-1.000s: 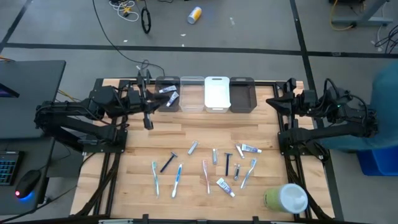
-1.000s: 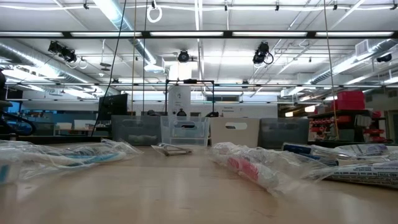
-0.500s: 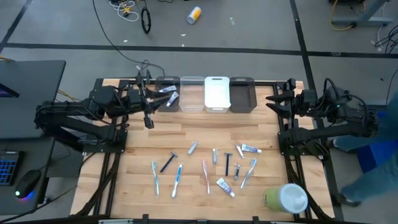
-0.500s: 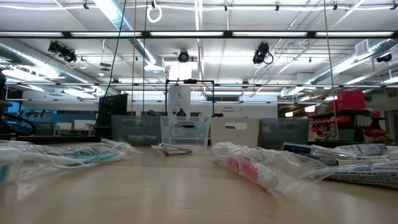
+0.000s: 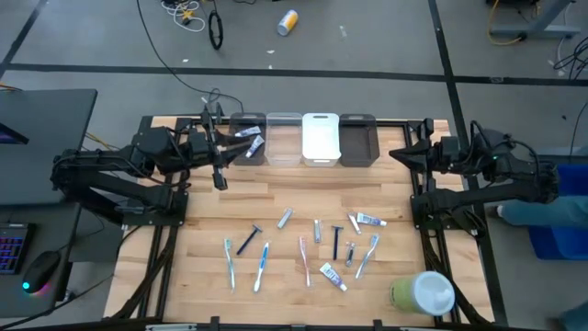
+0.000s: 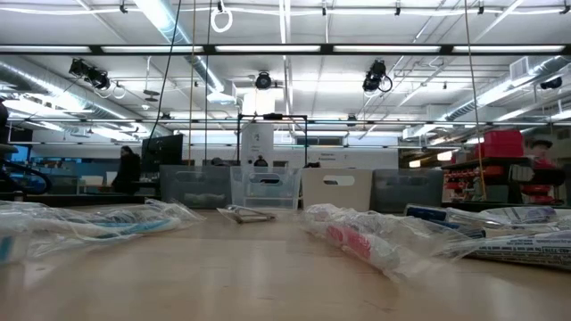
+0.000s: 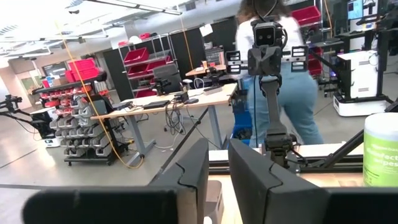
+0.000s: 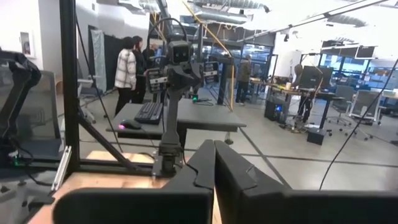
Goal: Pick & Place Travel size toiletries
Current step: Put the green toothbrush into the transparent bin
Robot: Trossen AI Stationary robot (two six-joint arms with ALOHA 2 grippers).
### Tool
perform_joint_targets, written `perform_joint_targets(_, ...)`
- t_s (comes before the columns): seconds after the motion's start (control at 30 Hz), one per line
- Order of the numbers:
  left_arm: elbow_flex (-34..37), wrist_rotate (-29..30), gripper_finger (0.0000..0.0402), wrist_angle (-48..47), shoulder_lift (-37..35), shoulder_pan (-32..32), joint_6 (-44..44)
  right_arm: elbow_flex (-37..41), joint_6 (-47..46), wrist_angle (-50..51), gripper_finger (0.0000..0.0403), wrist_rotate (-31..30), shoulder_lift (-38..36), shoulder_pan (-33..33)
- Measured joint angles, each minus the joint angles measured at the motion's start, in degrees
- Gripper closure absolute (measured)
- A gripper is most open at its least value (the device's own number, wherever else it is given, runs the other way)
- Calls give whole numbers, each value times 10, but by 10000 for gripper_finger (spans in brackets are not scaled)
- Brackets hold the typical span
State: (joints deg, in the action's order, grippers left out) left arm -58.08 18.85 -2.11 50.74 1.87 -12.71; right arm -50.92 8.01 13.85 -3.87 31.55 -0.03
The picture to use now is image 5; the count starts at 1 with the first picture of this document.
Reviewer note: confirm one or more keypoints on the blue white bagged toothbrush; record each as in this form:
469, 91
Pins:
367, 256
262, 266

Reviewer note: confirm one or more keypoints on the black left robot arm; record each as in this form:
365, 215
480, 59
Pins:
115, 186

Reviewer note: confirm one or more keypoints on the smoky translucent plastic bin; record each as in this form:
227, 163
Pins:
239, 156

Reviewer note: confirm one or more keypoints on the green wipes canister white lid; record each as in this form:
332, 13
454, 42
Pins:
425, 294

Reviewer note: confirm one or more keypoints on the teal bagged toothbrush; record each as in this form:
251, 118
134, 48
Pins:
229, 264

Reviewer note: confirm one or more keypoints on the blue plastic tote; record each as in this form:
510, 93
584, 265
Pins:
569, 239

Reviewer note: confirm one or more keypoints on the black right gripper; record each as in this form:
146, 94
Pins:
443, 154

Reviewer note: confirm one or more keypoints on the yellow white can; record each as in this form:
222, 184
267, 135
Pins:
287, 22

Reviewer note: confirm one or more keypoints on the dark grey plastic bin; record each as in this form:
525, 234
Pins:
359, 142

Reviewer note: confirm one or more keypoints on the white plastic bin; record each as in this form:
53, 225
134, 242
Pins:
320, 142

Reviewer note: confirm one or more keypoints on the dark blue disposable razor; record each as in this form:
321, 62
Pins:
249, 239
337, 241

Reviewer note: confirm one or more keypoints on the pink bagged toothbrush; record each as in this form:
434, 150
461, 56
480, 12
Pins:
304, 260

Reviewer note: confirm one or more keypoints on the grey desk base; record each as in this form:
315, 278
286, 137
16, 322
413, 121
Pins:
537, 31

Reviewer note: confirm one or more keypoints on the black computer mouse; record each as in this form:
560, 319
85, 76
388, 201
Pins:
41, 271

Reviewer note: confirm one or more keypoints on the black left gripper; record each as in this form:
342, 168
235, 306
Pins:
202, 149

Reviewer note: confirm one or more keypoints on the printed white flat package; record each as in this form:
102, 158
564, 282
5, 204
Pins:
333, 277

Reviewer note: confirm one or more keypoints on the black aluminium table frame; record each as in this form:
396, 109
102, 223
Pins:
392, 123

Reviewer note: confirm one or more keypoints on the black desk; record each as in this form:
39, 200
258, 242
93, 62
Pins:
41, 147

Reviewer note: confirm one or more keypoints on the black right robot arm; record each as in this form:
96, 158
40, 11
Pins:
487, 195

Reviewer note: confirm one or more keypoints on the backlit black keyboard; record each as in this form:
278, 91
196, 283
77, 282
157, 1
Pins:
11, 248

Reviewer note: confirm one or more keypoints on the person's leg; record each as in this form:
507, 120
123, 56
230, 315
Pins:
542, 212
576, 319

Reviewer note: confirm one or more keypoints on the clear plastic bin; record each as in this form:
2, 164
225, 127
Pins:
284, 142

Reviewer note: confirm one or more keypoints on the white metal bracket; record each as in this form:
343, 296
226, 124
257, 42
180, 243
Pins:
170, 327

